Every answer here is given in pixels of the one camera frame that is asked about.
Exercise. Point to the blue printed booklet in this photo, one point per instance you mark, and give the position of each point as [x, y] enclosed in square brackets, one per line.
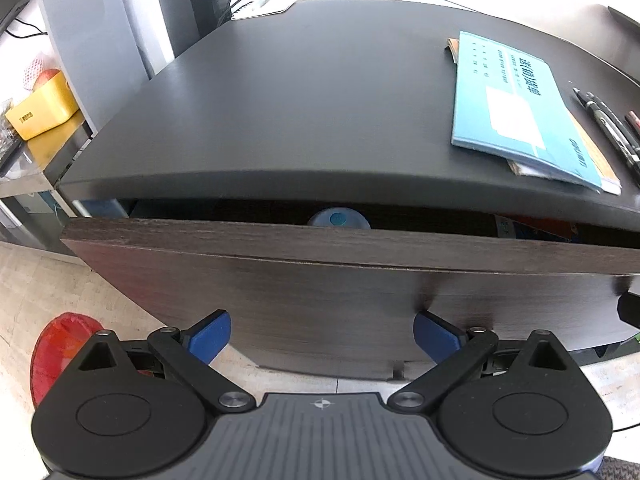
[535, 227]

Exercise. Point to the plain black pen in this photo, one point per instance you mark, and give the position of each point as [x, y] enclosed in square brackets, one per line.
[622, 125]

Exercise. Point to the yellow plastic basket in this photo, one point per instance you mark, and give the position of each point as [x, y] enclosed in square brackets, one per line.
[42, 110]

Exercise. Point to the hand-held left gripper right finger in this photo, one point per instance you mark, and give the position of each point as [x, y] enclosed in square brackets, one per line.
[437, 337]

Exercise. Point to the white card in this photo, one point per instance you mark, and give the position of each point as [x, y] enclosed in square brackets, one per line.
[260, 9]

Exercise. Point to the light blue booklet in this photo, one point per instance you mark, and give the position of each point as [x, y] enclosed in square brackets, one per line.
[510, 105]

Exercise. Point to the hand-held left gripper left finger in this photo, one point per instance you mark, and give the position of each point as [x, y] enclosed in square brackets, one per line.
[210, 337]

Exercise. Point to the light blue round container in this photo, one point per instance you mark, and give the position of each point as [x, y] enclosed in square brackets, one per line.
[337, 219]

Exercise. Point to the brown white marker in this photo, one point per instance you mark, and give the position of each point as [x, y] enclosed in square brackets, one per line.
[634, 122]

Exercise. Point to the tan receipt booklet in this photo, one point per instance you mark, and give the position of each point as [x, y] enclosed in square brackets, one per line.
[587, 155]

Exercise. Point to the grey curved panel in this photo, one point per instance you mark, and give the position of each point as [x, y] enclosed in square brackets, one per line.
[95, 35]

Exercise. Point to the black pen with silver clip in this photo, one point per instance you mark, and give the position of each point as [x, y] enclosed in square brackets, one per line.
[607, 120]

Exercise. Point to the dark wood drawer cabinet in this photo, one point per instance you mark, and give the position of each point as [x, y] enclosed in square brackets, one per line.
[300, 110]

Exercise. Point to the clear snack bag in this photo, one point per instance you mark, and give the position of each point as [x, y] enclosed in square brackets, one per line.
[7, 125]

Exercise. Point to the stainless steel table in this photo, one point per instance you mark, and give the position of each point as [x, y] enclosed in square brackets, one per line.
[40, 160]

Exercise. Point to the large dark wood drawer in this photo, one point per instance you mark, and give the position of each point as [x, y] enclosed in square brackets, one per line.
[325, 305]

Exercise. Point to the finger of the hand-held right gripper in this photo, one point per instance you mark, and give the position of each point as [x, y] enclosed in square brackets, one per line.
[631, 307]

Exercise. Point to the apple in foam net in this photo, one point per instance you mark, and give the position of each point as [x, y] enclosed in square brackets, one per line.
[45, 77]

